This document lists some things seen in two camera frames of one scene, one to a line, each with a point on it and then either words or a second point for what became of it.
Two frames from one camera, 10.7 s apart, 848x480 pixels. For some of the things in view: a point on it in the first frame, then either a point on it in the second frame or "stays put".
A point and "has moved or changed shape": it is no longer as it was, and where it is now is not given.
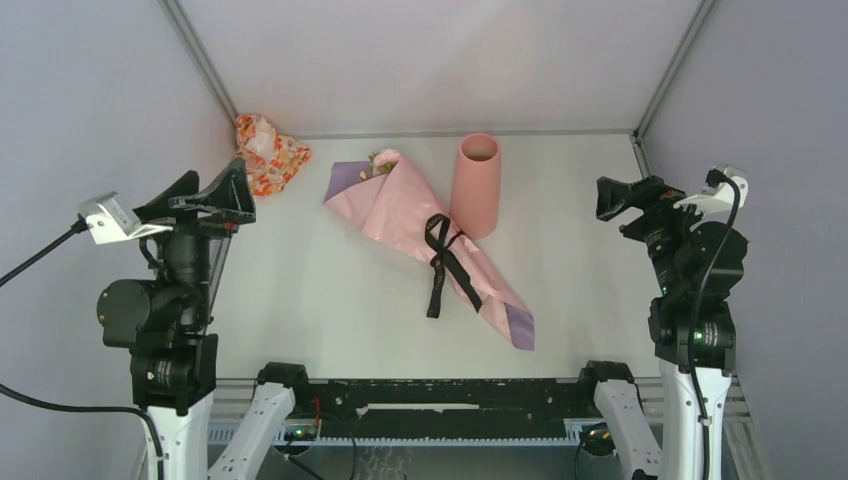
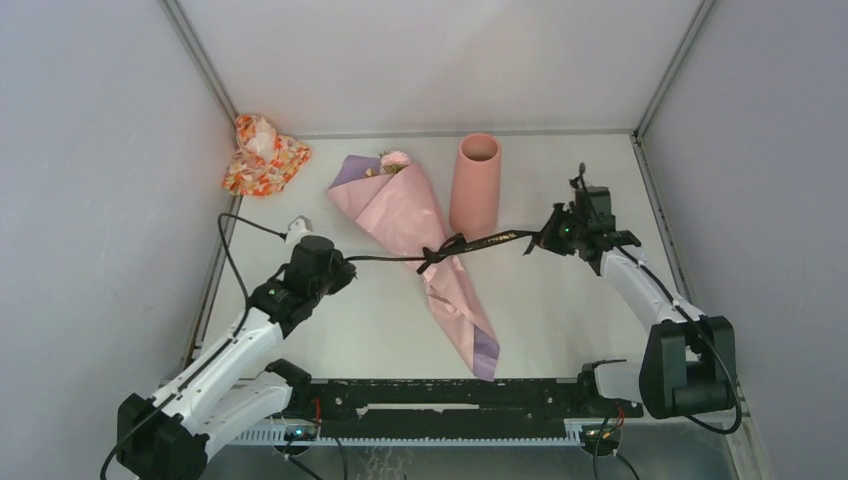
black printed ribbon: (437, 231) → (434, 253)
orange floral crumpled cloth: (271, 159) stays put
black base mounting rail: (442, 409) stays put
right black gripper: (650, 193) → (549, 237)
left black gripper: (181, 204) → (345, 273)
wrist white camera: (109, 220) → (300, 227)
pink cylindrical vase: (474, 205) stays put
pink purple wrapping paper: (387, 197) has moved or changed shape
